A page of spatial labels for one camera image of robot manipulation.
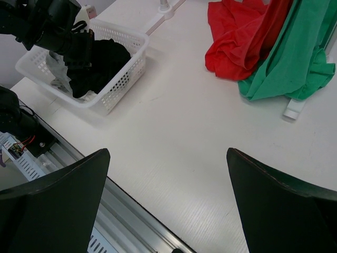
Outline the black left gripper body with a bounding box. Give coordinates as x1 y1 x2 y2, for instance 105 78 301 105
62 29 95 69

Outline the red tank top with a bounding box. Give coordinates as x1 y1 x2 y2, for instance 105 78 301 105
210 0 293 81

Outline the grey tank top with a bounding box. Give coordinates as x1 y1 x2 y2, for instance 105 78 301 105
46 51 72 93

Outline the black tank top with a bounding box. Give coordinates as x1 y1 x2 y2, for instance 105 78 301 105
67 39 131 99

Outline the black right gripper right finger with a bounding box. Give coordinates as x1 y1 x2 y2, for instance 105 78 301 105
226 148 336 252

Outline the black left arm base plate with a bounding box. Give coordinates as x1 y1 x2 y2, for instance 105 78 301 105
24 125 57 158

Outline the white tank top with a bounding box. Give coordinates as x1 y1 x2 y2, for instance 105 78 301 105
78 91 97 103

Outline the red garment on table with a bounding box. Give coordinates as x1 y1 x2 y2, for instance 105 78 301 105
204 0 269 74

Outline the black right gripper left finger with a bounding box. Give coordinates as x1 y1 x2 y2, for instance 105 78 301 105
1 149 110 252

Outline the white clothes rack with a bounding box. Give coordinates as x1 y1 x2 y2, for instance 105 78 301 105
144 0 337 121

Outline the white slotted cable duct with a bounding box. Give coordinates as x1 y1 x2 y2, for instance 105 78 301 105
1 133 114 252

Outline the white plastic perforated basket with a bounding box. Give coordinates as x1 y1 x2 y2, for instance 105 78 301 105
15 19 149 115

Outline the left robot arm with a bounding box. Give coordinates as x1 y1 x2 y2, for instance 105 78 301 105
1 1 94 70

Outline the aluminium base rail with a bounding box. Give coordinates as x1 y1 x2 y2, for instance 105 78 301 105
15 100 198 253

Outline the green tank top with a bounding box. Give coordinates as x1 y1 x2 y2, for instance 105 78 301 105
238 1 336 101

